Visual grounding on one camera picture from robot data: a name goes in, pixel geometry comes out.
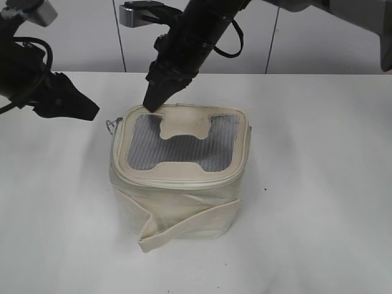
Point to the silver ring zipper pull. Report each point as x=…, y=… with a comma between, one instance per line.
x=112, y=125

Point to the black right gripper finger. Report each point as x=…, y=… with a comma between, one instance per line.
x=156, y=95

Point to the cream fabric zipper bag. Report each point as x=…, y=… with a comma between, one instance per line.
x=177, y=172

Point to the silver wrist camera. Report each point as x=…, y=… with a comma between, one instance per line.
x=134, y=14
x=41, y=13

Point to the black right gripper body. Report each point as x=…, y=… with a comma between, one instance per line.
x=172, y=76

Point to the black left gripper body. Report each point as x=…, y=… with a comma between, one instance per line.
x=44, y=98

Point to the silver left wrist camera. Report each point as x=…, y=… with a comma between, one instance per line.
x=41, y=13

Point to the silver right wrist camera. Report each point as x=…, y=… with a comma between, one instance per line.
x=134, y=14

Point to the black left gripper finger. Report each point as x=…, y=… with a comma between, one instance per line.
x=71, y=103

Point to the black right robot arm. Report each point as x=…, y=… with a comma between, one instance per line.
x=192, y=36

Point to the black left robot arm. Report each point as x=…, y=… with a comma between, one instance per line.
x=27, y=79

